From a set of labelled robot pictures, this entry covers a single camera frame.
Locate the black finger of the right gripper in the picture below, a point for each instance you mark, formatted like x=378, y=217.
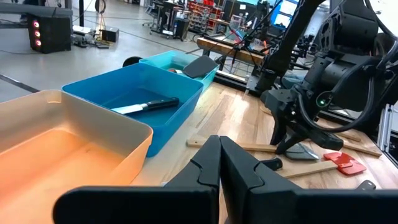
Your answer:
x=290, y=143
x=278, y=133

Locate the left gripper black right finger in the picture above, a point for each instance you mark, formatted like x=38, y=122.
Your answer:
x=311, y=208

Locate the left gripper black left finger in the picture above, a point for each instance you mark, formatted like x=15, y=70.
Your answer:
x=140, y=205

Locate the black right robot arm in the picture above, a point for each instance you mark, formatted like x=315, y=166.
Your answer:
x=351, y=31

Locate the blue plastic bin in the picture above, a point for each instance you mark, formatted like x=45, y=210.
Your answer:
x=174, y=130

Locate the blue screen monitor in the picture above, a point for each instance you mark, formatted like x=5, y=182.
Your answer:
x=284, y=18

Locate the wooden workbench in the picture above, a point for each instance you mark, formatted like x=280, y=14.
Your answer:
x=217, y=46

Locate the orange plastic bin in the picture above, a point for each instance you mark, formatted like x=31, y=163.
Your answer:
x=46, y=149

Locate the red parts shelving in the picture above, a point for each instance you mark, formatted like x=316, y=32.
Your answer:
x=205, y=14

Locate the teal plastic bin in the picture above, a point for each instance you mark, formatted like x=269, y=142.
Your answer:
x=155, y=60

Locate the small black box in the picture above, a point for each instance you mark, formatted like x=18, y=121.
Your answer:
x=110, y=35

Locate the computer tower with red lights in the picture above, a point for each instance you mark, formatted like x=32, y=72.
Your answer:
x=53, y=34

